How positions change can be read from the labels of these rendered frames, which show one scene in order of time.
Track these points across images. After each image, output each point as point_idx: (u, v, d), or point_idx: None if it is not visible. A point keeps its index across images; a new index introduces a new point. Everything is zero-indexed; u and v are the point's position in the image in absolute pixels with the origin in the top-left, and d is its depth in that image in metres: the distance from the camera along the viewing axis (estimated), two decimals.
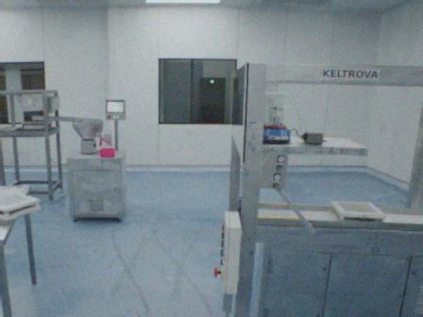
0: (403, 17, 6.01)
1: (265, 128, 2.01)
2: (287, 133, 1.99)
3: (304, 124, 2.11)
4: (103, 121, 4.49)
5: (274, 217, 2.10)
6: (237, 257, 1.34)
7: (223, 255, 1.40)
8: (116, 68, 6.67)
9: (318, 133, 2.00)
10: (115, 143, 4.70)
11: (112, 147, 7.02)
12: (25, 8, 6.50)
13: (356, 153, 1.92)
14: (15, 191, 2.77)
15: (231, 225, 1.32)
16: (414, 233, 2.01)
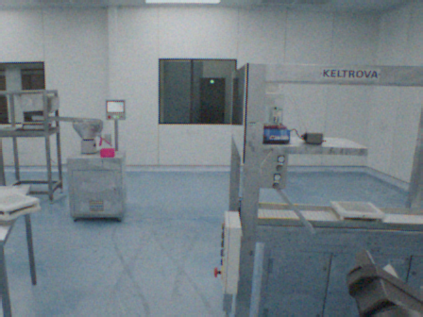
0: (403, 17, 6.01)
1: (265, 128, 2.01)
2: (287, 133, 1.99)
3: (304, 124, 2.11)
4: (103, 121, 4.49)
5: (274, 217, 2.10)
6: (237, 257, 1.34)
7: (223, 255, 1.40)
8: (116, 68, 6.67)
9: (318, 133, 2.00)
10: (115, 143, 4.70)
11: (112, 147, 7.02)
12: (25, 8, 6.50)
13: (356, 153, 1.92)
14: (15, 191, 2.77)
15: (231, 225, 1.32)
16: (414, 233, 2.01)
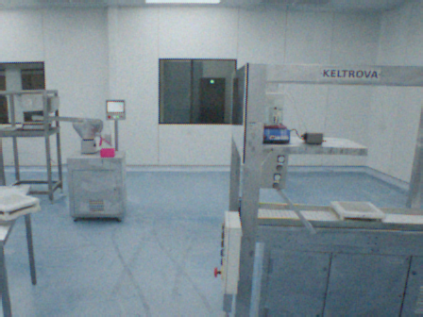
0: (403, 17, 6.01)
1: (265, 128, 2.01)
2: (287, 133, 1.99)
3: (304, 124, 2.11)
4: (103, 121, 4.49)
5: (274, 217, 2.10)
6: (237, 257, 1.34)
7: (223, 255, 1.40)
8: (116, 68, 6.67)
9: (318, 133, 2.00)
10: (115, 143, 4.70)
11: (112, 147, 7.02)
12: (25, 8, 6.50)
13: (356, 153, 1.92)
14: (15, 191, 2.77)
15: (231, 225, 1.32)
16: (414, 233, 2.01)
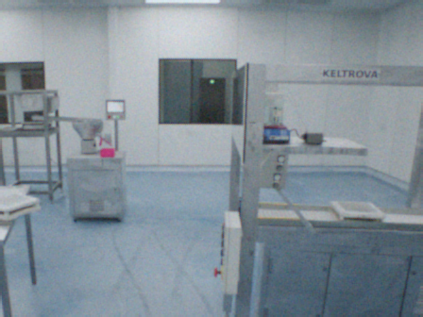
0: (403, 17, 6.01)
1: (265, 128, 2.01)
2: (287, 133, 1.99)
3: (304, 124, 2.11)
4: (103, 121, 4.49)
5: (274, 217, 2.10)
6: (237, 257, 1.34)
7: (223, 255, 1.40)
8: (116, 68, 6.67)
9: (318, 133, 2.00)
10: (115, 143, 4.70)
11: (112, 147, 7.02)
12: (25, 8, 6.50)
13: (356, 153, 1.92)
14: (15, 191, 2.77)
15: (231, 225, 1.32)
16: (414, 233, 2.01)
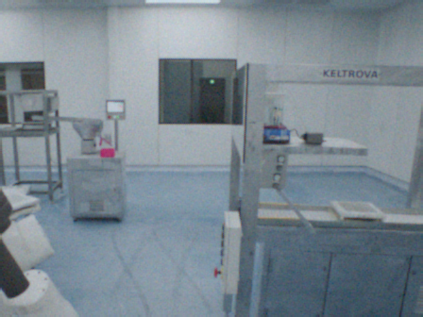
0: (403, 17, 6.01)
1: (265, 128, 2.01)
2: (287, 133, 1.99)
3: (304, 124, 2.11)
4: (103, 121, 4.49)
5: (274, 217, 2.10)
6: (237, 257, 1.34)
7: (223, 255, 1.40)
8: (116, 68, 6.67)
9: (318, 133, 2.00)
10: (115, 143, 4.70)
11: (112, 147, 7.02)
12: (25, 8, 6.50)
13: (356, 153, 1.92)
14: (15, 191, 2.77)
15: (231, 225, 1.32)
16: (414, 233, 2.01)
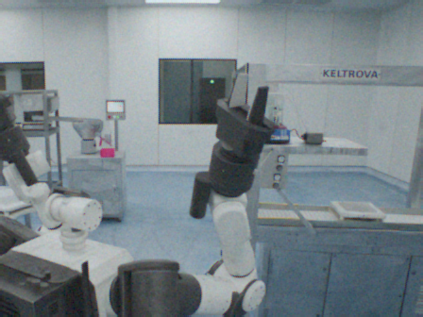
0: (403, 17, 6.01)
1: None
2: (287, 133, 1.99)
3: (304, 124, 2.11)
4: (103, 121, 4.49)
5: (274, 217, 2.10)
6: None
7: None
8: (116, 68, 6.67)
9: (318, 133, 2.00)
10: (115, 143, 4.70)
11: (112, 147, 7.02)
12: (25, 8, 6.50)
13: (356, 153, 1.92)
14: None
15: None
16: (414, 233, 2.01)
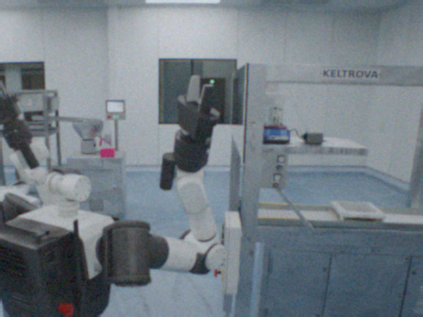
0: (403, 17, 6.01)
1: (265, 128, 2.01)
2: (287, 133, 1.99)
3: (304, 124, 2.11)
4: (103, 121, 4.49)
5: (274, 217, 2.10)
6: (237, 257, 1.34)
7: None
8: (116, 68, 6.67)
9: (318, 133, 2.00)
10: (115, 143, 4.70)
11: (112, 147, 7.02)
12: (25, 8, 6.50)
13: (356, 153, 1.92)
14: (15, 191, 2.77)
15: (231, 225, 1.32)
16: (414, 233, 2.01)
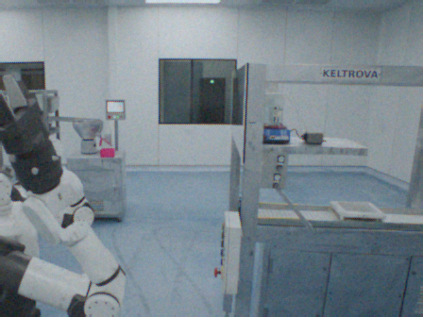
0: (403, 17, 6.01)
1: (265, 128, 2.01)
2: (287, 133, 1.99)
3: (304, 124, 2.11)
4: (103, 121, 4.49)
5: (274, 217, 2.10)
6: (237, 257, 1.34)
7: (223, 255, 1.40)
8: (116, 68, 6.67)
9: (318, 133, 2.00)
10: (115, 143, 4.70)
11: (112, 147, 7.02)
12: (25, 8, 6.50)
13: (356, 153, 1.92)
14: None
15: (231, 225, 1.32)
16: (414, 233, 2.01)
